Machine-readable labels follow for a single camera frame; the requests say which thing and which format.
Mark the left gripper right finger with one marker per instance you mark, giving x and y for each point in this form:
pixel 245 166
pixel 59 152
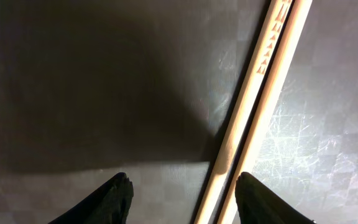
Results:
pixel 257 204

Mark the wooden chopstick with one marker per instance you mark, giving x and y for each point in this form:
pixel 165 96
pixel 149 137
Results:
pixel 291 28
pixel 266 42

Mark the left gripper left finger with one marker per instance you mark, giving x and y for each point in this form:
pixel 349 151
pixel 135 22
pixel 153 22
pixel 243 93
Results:
pixel 109 204

